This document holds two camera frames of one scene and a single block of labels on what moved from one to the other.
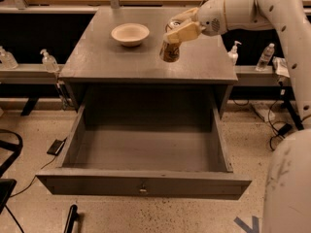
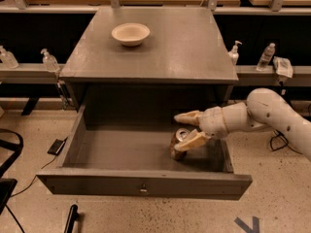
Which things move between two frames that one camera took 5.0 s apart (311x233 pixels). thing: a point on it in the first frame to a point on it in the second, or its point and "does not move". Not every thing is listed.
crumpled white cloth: x=281 y=66 does not move
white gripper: x=211 y=20 to x=213 y=122
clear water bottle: x=265 y=57 does not move
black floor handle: x=71 y=218 does not move
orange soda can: x=170 y=51 to x=180 y=136
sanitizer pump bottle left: x=50 y=61 does not move
